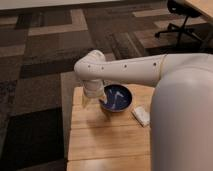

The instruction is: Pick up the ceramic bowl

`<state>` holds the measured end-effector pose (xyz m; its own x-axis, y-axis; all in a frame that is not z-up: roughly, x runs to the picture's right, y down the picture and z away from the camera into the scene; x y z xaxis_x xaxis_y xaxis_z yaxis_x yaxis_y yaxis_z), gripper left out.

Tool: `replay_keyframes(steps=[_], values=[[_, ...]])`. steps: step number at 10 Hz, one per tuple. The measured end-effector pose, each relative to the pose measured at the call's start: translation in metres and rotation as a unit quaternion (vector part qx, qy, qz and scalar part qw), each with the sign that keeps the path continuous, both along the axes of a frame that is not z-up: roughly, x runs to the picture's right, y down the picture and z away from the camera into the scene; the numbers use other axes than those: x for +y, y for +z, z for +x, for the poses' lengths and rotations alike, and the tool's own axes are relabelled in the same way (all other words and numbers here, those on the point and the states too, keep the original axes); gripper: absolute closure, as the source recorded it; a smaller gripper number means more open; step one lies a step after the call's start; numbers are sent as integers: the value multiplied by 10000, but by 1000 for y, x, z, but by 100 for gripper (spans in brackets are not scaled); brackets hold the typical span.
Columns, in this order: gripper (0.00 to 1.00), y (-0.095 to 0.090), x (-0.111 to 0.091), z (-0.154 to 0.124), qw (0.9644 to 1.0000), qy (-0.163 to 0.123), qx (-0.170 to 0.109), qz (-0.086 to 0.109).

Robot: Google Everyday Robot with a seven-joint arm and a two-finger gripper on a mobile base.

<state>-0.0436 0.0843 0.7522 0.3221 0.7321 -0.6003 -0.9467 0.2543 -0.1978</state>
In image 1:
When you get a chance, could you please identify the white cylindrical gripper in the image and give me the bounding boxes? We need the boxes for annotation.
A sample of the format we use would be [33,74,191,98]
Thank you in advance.
[83,80,107,103]

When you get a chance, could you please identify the dark blue ceramic bowl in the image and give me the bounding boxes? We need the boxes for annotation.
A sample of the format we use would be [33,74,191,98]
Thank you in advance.
[99,84,133,113]

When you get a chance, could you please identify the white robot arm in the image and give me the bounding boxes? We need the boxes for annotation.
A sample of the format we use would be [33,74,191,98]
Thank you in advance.
[74,50,213,171]

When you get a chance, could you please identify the black office chair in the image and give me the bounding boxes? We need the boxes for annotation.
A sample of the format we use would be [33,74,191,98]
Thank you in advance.
[154,0,206,47]

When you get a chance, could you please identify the wooden desk corner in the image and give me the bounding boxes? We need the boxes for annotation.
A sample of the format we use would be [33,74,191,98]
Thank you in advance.
[185,0,213,19]

